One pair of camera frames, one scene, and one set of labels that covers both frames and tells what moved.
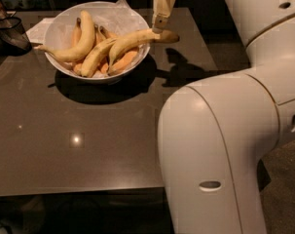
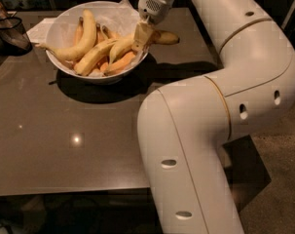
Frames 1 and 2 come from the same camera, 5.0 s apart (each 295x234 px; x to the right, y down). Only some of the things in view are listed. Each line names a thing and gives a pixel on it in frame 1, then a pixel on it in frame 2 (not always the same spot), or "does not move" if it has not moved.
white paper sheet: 37,33 does not move
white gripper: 164,4 -> 152,6
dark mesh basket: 9,37 does not move
